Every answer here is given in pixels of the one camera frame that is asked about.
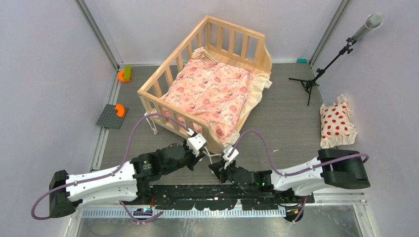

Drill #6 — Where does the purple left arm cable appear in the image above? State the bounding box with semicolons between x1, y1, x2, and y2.
31;113;196;224

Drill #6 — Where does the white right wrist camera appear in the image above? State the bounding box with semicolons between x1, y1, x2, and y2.
221;145;239;169

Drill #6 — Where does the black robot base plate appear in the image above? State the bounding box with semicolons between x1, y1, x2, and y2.
124;184;304;211

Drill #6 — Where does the orange arch toy block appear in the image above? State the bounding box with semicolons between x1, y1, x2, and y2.
114;104;126;118

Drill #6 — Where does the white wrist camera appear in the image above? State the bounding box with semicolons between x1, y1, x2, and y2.
221;145;239;169
186;132;207;157

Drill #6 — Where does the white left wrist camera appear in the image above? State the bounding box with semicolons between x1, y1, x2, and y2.
186;132;207;157

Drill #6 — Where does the small teal block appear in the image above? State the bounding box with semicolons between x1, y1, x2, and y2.
296;58;308;63

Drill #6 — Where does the orange and green toy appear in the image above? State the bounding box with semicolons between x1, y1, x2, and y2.
118;66;132;82

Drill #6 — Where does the white strawberry print pillow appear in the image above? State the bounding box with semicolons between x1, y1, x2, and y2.
320;94;358;149

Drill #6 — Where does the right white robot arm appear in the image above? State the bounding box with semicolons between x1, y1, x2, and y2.
209;149;370;203

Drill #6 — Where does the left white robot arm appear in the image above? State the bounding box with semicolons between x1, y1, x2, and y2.
49;138;206;218

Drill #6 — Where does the microphone on black stand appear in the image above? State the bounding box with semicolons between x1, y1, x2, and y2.
289;12;383;106

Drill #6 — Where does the grey building block plate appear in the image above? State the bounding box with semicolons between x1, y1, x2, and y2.
96;104;129;129

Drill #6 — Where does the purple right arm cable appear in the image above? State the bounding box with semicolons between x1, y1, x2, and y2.
227;129;370;224

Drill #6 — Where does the pink unicorn print cushion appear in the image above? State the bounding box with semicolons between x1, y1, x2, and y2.
143;47;273;164

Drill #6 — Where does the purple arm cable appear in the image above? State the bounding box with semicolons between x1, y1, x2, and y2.
227;129;370;224
31;113;196;224

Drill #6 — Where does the wooden slatted pet bed frame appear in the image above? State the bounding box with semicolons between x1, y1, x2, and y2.
137;15;272;153

